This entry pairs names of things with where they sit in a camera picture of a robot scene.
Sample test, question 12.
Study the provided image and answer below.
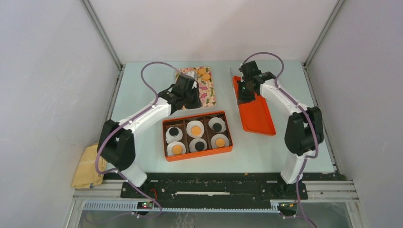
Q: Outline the orange tin lid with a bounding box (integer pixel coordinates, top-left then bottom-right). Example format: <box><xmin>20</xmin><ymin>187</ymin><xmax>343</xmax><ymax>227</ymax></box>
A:
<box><xmin>238</xmin><ymin>95</ymin><xmax>276</xmax><ymax>136</ymax></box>

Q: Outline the round orange cookie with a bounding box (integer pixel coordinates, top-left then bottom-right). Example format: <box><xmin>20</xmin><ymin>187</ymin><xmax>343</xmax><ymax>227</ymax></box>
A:
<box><xmin>172</xmin><ymin>144</ymin><xmax>183</xmax><ymax>155</ymax></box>
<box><xmin>198</xmin><ymin>67</ymin><xmax>207</xmax><ymax>75</ymax></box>
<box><xmin>202</xmin><ymin>73</ymin><xmax>211</xmax><ymax>81</ymax></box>
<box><xmin>191</xmin><ymin>126</ymin><xmax>202</xmax><ymax>136</ymax></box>
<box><xmin>215</xmin><ymin>138</ymin><xmax>226</xmax><ymax>148</ymax></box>

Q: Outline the black cookie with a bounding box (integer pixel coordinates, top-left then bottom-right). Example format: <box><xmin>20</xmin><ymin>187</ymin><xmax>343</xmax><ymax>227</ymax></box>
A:
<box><xmin>195</xmin><ymin>142</ymin><xmax>205</xmax><ymax>152</ymax></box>
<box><xmin>212</xmin><ymin>123</ymin><xmax>222</xmax><ymax>133</ymax></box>
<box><xmin>168</xmin><ymin>127</ymin><xmax>179</xmax><ymax>137</ymax></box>

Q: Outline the orange tin box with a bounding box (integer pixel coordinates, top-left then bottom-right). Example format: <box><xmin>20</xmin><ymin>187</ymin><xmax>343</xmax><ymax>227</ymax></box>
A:
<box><xmin>162</xmin><ymin>111</ymin><xmax>233</xmax><ymax>162</ymax></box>

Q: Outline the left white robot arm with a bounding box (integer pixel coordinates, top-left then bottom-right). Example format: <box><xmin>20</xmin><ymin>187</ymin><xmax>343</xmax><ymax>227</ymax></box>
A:
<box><xmin>97</xmin><ymin>74</ymin><xmax>202</xmax><ymax>198</ymax></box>

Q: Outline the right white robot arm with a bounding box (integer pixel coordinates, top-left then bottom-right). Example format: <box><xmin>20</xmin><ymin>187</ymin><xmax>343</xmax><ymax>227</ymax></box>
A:
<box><xmin>237</xmin><ymin>61</ymin><xmax>324</xmax><ymax>199</ymax></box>

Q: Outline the floral tray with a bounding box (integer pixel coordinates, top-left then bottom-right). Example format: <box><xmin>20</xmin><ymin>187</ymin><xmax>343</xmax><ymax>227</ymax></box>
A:
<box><xmin>179</xmin><ymin>66</ymin><xmax>217</xmax><ymax>108</ymax></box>

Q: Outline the white paper cup back-middle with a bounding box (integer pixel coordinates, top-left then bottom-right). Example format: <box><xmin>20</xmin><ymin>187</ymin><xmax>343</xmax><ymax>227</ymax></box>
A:
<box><xmin>186</xmin><ymin>120</ymin><xmax>204</xmax><ymax>138</ymax></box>

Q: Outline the white paper cup back-left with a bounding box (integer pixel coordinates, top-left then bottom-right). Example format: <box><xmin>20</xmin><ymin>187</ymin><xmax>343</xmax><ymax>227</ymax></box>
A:
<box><xmin>165</xmin><ymin>127</ymin><xmax>183</xmax><ymax>144</ymax></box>

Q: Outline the white paper cup back-right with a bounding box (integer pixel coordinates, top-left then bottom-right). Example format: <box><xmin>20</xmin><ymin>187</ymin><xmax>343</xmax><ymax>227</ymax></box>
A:
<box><xmin>208</xmin><ymin>117</ymin><xmax>226</xmax><ymax>133</ymax></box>

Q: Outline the white paper cup front-middle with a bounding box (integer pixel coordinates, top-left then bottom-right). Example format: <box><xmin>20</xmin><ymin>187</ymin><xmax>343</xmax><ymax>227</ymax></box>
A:
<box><xmin>189</xmin><ymin>138</ymin><xmax>207</xmax><ymax>153</ymax></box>

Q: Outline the white paper cup front-right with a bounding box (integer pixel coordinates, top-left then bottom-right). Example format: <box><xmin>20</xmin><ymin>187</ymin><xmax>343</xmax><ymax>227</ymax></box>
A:
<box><xmin>211</xmin><ymin>133</ymin><xmax>230</xmax><ymax>149</ymax></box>

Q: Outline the white paper cup front-left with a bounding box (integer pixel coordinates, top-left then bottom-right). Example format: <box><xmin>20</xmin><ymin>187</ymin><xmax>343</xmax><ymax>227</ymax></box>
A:
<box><xmin>167</xmin><ymin>142</ymin><xmax>186</xmax><ymax>157</ymax></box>

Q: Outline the tan cloth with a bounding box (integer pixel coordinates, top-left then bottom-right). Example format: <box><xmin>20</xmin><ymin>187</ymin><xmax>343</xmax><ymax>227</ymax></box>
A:
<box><xmin>71</xmin><ymin>144</ymin><xmax>104</xmax><ymax>189</ymax></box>

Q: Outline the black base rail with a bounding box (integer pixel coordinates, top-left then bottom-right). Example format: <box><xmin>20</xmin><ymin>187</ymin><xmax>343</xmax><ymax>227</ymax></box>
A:
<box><xmin>140</xmin><ymin>172</ymin><xmax>308</xmax><ymax>209</ymax></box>

